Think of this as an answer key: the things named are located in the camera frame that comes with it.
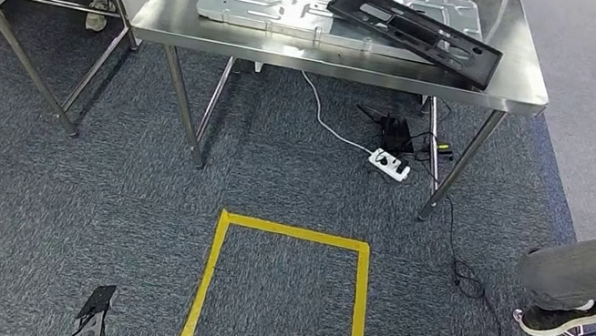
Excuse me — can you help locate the black plastic plate frame part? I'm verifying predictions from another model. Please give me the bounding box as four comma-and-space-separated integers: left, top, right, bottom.
315, 0, 512, 95

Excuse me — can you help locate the white power strip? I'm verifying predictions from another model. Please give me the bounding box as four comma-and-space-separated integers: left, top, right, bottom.
365, 145, 415, 185

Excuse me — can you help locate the black power adapter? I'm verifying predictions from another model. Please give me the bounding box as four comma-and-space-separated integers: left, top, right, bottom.
349, 103, 421, 158

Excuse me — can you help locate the black floor cable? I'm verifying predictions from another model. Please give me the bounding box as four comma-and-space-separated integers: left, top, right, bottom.
375, 128, 596, 336

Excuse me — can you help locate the white power cord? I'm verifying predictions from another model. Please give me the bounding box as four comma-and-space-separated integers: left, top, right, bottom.
289, 71, 388, 157

